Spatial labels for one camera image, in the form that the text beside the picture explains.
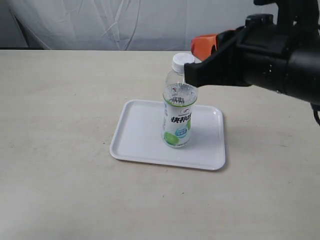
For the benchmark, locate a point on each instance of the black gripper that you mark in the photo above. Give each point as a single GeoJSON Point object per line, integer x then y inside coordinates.
{"type": "Point", "coordinates": [255, 54]}

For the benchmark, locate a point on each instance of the clear lime drink bottle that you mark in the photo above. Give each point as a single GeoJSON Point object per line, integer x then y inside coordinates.
{"type": "Point", "coordinates": [179, 98]}

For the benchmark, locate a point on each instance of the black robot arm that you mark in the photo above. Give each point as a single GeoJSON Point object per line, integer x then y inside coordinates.
{"type": "Point", "coordinates": [304, 64]}

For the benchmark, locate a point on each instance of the white rectangular plastic tray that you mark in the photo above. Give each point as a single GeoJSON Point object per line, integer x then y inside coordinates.
{"type": "Point", "coordinates": [137, 137]}

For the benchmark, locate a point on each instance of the white backdrop cloth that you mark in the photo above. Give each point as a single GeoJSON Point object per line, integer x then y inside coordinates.
{"type": "Point", "coordinates": [129, 25]}

